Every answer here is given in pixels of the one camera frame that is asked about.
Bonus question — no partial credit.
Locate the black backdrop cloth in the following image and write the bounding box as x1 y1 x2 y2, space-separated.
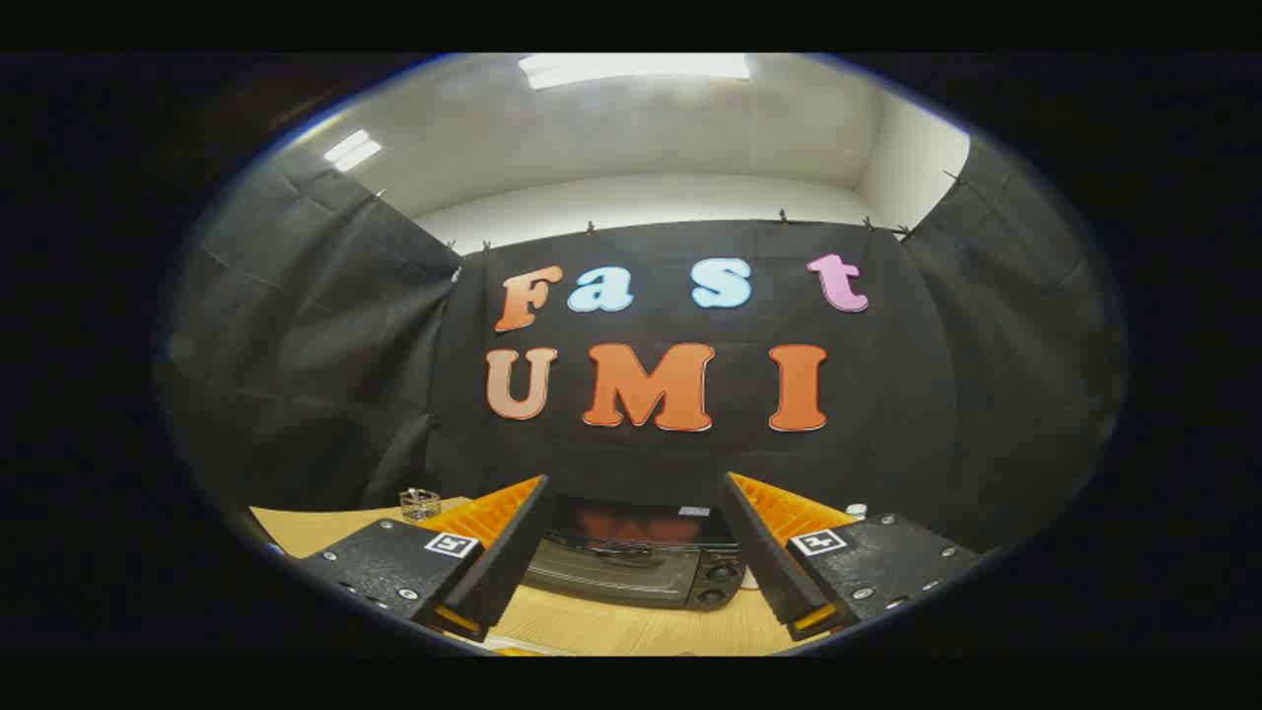
163 133 1125 553

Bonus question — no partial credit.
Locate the black toaster oven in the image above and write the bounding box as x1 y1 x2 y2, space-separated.
520 493 747 611

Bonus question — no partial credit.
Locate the ceiling light panel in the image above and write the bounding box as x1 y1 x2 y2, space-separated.
518 53 752 93
323 128 384 175

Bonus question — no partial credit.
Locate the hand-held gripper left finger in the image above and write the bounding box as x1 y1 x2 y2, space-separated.
294 474 553 644

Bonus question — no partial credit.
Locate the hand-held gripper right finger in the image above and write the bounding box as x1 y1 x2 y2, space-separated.
717 471 985 642

